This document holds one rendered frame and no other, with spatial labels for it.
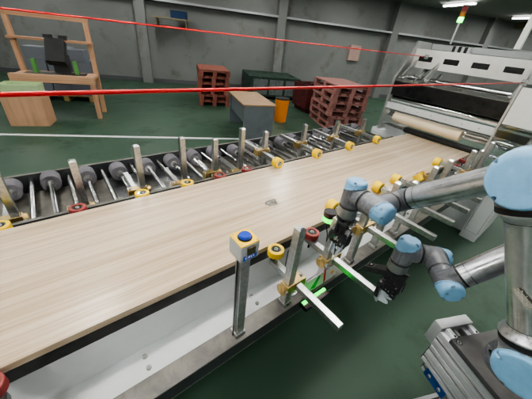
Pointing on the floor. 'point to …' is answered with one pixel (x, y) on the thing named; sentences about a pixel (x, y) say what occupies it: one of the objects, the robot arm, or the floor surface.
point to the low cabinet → (259, 79)
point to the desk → (252, 112)
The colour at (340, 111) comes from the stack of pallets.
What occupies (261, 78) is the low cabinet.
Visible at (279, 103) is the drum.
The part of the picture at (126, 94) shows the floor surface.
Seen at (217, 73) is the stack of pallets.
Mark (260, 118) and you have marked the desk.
